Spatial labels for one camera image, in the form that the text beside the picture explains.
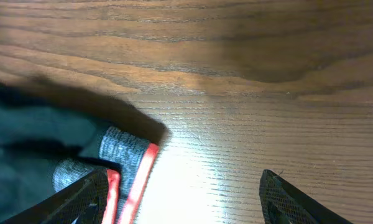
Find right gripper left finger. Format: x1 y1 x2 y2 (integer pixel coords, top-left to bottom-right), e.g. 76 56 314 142
3 169 109 224

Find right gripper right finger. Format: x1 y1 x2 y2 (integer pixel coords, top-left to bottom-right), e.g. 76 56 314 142
259 169 352 224

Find black leggings with red waistband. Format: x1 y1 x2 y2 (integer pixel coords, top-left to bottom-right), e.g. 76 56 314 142
0 80 165 223

